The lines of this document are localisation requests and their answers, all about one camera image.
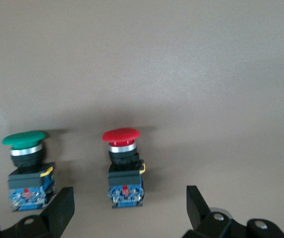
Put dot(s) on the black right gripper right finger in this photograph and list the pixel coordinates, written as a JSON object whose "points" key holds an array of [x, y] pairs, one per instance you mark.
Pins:
{"points": [[198, 215]]}

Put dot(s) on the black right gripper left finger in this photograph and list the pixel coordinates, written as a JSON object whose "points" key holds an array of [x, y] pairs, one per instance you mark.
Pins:
{"points": [[60, 210]]}

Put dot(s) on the green mushroom push button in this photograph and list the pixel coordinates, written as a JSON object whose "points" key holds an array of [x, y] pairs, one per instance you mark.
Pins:
{"points": [[24, 138]]}

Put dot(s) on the red mushroom push button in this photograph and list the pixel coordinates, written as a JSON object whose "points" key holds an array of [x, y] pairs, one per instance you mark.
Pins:
{"points": [[120, 135]]}

